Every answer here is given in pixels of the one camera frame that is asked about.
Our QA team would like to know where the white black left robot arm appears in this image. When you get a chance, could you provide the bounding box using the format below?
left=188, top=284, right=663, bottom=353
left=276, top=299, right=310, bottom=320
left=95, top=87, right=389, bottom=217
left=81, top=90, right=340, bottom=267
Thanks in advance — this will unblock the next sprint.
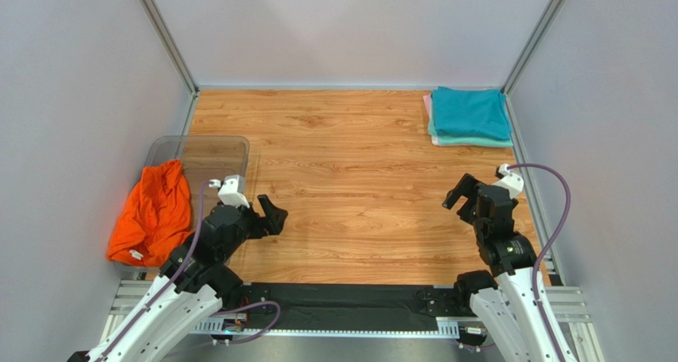
left=69, top=195, right=289, bottom=361

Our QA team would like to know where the teal blue t-shirt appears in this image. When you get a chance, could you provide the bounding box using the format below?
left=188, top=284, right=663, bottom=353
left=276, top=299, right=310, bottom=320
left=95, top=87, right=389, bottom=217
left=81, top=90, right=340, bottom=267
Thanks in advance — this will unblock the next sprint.
left=430, top=87, right=512, bottom=142

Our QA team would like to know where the folded mint green t-shirt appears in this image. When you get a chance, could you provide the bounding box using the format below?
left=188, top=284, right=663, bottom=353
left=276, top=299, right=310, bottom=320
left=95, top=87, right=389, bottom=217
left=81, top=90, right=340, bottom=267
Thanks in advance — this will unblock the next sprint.
left=427, top=99, right=515, bottom=149

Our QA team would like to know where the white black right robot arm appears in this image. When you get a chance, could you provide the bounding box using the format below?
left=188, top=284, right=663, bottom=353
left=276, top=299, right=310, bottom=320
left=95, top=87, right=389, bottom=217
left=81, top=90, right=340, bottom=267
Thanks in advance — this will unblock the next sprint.
left=442, top=165, right=577, bottom=361

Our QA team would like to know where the clear plastic bin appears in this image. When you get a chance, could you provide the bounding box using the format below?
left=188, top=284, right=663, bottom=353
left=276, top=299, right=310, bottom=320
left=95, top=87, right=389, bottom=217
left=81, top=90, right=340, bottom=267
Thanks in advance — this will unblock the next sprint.
left=111, top=134, right=251, bottom=274

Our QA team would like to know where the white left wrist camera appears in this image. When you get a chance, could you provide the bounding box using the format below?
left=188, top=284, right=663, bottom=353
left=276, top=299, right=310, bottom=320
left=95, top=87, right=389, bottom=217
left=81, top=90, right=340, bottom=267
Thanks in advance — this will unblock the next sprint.
left=208, top=174, right=251, bottom=208

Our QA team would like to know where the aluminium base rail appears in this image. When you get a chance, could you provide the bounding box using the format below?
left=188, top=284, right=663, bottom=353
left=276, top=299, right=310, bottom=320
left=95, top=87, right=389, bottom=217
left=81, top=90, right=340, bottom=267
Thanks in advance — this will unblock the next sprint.
left=101, top=280, right=603, bottom=361

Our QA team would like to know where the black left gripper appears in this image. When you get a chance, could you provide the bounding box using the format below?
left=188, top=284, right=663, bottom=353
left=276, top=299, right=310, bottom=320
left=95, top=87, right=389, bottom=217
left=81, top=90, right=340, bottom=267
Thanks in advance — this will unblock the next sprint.
left=219, top=193, right=288, bottom=261

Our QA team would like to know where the black table edge strip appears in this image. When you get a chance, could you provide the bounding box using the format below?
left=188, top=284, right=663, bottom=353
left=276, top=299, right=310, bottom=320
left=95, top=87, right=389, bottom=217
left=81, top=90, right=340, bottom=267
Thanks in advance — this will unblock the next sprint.
left=212, top=282, right=507, bottom=332

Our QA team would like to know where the folded pink t-shirt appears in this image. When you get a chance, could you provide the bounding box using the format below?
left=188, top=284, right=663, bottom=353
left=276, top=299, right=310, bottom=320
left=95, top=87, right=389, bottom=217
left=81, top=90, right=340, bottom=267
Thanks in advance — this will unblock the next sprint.
left=423, top=94, right=440, bottom=146

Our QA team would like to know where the orange crumpled t-shirt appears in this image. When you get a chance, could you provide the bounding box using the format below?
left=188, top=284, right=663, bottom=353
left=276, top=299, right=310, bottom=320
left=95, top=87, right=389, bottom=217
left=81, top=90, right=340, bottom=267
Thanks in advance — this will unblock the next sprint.
left=106, top=159, right=193, bottom=267

